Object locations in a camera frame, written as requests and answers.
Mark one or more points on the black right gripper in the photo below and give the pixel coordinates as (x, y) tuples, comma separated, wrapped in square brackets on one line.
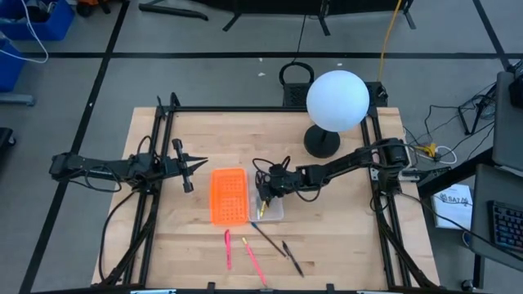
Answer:
[(278, 179)]

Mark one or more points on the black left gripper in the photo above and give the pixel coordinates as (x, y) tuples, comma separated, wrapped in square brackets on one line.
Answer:
[(176, 165)]

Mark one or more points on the clear plastic supply box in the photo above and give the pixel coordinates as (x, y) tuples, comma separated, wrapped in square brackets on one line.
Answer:
[(275, 210)]

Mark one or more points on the orange perforated box lid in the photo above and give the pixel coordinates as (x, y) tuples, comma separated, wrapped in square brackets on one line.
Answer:
[(229, 196)]

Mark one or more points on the brown pencil with blue cap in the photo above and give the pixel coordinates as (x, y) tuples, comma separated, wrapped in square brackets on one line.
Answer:
[(267, 239)]

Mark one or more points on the pink pencil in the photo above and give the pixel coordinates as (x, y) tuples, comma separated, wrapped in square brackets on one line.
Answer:
[(253, 259)]

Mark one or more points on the pink highlighter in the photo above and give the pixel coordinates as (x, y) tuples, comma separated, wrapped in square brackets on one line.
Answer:
[(228, 251)]

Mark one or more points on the black pen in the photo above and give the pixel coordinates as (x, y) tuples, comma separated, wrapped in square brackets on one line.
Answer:
[(292, 258)]

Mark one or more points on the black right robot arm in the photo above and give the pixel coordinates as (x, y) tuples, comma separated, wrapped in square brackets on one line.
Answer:
[(339, 161)]

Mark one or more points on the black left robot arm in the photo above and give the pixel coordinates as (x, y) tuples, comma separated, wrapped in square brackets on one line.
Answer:
[(102, 167)]

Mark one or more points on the black mesh box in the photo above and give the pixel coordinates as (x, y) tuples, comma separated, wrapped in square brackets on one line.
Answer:
[(294, 96)]

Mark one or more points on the small black box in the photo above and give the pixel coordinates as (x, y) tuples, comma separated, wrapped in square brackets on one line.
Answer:
[(378, 94)]

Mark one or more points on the white globe lamp black base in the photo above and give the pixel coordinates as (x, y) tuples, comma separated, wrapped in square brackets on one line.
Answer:
[(337, 100)]

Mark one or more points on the yellow plug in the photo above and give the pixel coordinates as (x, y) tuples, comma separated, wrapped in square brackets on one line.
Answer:
[(429, 150)]

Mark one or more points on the black partition screen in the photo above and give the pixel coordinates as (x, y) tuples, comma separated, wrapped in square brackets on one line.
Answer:
[(286, 5)]

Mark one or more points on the white booklet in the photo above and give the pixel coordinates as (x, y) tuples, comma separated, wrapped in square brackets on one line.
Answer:
[(451, 212)]

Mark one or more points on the grey metal foot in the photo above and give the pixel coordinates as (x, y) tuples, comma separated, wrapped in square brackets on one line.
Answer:
[(16, 100)]

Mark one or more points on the black chair base foot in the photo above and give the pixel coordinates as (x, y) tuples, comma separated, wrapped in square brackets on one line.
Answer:
[(6, 136)]

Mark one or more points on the blue plastic bin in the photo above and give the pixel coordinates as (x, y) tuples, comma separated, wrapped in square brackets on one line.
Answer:
[(57, 24), (8, 69)]

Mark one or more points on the black desk leg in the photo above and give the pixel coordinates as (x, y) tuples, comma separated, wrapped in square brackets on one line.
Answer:
[(470, 165)]

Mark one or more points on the black floor stand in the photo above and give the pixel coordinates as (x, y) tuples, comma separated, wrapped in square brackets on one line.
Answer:
[(464, 121)]

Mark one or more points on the black caster wheel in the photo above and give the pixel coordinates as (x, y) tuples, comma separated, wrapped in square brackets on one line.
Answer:
[(468, 285)]

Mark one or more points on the dark grey desk top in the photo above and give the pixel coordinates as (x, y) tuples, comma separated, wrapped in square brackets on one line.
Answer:
[(486, 188)]

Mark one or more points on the black keyboard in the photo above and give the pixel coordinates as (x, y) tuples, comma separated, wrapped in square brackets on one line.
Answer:
[(506, 224)]

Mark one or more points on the grey desk panel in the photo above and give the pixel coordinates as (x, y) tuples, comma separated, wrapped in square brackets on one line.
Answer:
[(506, 130)]

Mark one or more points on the black device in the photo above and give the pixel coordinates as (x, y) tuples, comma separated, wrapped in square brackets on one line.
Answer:
[(517, 90)]

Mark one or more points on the black aluminium table frame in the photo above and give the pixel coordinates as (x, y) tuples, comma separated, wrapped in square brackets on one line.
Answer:
[(265, 109)]

